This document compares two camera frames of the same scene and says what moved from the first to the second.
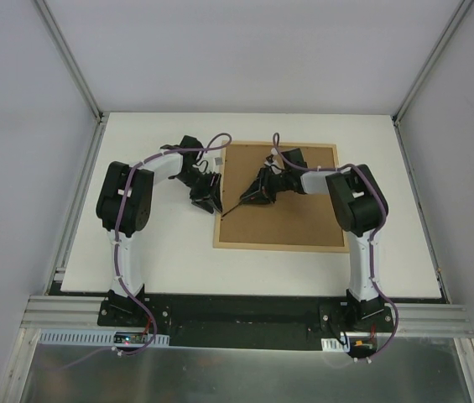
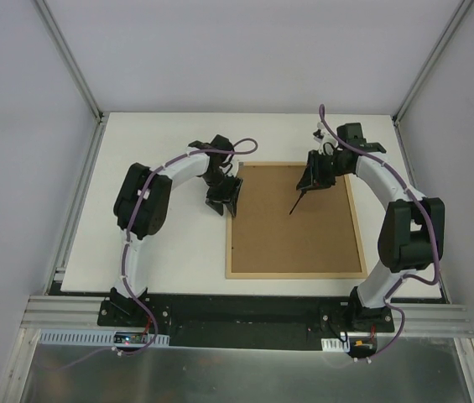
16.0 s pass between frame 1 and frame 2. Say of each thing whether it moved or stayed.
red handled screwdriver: moved
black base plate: stayed
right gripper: moved
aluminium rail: stayed
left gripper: moved
